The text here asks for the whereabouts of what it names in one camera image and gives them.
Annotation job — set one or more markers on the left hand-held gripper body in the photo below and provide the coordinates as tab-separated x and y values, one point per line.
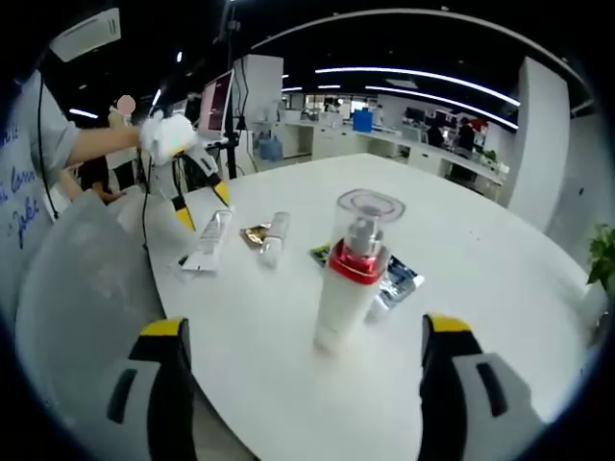
168	134

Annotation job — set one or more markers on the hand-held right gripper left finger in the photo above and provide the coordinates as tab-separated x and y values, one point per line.
168	384

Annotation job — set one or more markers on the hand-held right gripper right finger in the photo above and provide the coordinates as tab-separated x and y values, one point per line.
442	384

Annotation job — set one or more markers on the large white skincare tube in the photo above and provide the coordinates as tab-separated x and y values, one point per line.
211	237

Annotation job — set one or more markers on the gold skincare sachet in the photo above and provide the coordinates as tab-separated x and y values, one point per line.
254	235

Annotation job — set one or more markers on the green black skincare sachet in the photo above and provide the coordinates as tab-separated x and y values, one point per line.
401	281

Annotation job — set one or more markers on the red collar skincare pump bottle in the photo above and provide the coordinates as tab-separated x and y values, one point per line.
343	298

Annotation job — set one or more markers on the black tripod stand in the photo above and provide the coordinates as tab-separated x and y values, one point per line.
232	144

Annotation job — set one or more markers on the white laptop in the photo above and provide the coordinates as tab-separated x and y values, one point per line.
216	105

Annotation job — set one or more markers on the blue water jug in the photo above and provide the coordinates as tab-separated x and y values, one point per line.
270	149

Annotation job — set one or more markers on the grey mesh office chair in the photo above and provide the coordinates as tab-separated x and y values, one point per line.
81	288

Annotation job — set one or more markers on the ceiling air conditioner unit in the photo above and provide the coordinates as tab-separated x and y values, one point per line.
86	33

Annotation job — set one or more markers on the long white office counter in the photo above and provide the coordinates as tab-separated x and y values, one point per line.
336	139

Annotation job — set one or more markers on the blue bin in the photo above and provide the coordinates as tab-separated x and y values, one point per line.
362	120

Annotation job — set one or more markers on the green plant in white pot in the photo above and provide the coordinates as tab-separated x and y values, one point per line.
603	254

